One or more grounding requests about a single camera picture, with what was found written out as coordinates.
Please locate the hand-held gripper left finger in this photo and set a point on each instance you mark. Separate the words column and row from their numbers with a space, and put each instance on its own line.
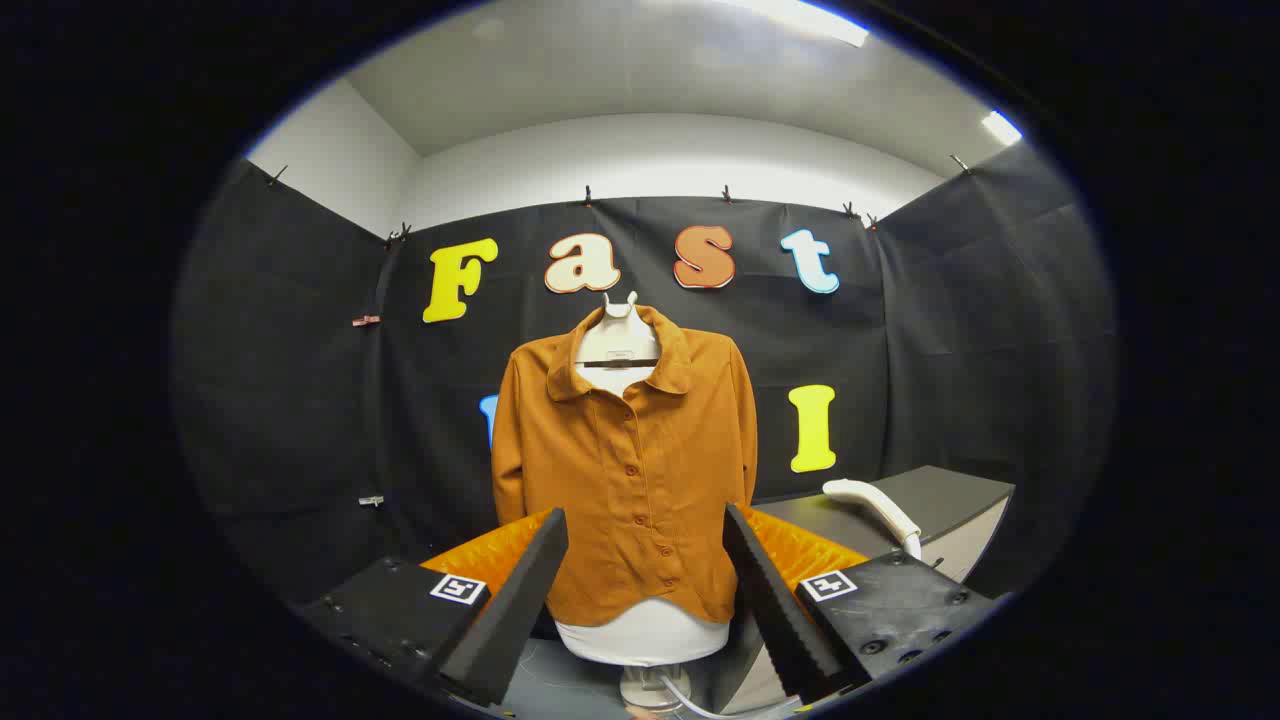
column 520, row 590

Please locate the white mannequin torso stand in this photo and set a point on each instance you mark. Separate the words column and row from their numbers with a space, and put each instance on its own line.
column 645, row 640

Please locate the brown button-up shirt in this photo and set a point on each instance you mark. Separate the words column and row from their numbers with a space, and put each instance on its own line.
column 620, row 500

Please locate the black backdrop cloth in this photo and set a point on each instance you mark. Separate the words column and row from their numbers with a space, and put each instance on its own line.
column 900, row 350

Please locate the white garment steamer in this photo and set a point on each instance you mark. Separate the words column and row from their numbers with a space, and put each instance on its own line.
column 870, row 498

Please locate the small ceiling light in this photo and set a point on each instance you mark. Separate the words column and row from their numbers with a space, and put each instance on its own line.
column 1001, row 127

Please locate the grey table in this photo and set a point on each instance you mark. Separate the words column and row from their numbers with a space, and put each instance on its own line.
column 950, row 495

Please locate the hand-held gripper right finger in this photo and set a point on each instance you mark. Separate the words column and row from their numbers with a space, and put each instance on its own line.
column 775, row 600

